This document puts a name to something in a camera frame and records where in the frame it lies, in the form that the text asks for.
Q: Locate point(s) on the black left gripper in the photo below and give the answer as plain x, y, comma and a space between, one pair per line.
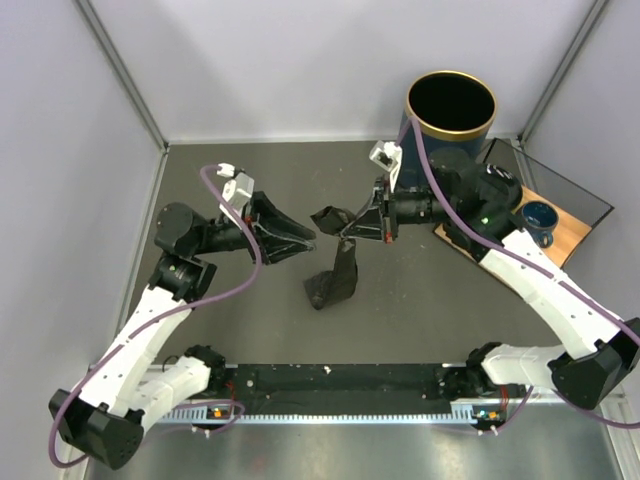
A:
265, 214

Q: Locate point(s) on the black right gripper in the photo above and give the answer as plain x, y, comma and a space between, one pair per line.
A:
385, 230

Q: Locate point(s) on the black trash bag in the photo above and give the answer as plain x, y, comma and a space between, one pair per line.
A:
338, 284

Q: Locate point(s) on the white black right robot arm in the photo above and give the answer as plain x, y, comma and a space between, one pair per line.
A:
597, 349

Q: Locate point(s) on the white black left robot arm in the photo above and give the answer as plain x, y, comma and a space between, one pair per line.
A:
107, 414

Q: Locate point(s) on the dark blue gold-rimmed trash bin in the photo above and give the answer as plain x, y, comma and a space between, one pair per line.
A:
443, 109

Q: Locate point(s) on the black round plate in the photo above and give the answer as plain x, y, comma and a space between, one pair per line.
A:
499, 191

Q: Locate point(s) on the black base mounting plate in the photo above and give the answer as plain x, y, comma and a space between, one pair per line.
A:
345, 388

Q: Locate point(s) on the blue ceramic mug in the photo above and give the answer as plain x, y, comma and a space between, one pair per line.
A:
540, 220

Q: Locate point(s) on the wooden shelf with glass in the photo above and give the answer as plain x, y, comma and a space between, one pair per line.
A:
579, 210

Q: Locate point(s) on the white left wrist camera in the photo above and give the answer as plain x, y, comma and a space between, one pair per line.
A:
237, 191

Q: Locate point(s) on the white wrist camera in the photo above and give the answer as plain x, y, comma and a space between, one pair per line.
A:
388, 156
237, 191

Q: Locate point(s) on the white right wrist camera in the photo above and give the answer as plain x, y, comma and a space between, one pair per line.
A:
388, 156

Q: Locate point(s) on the aluminium frame rail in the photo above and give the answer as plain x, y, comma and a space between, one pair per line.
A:
192, 373

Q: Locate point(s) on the grey slotted cable duct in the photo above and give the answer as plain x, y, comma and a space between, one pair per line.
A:
456, 414

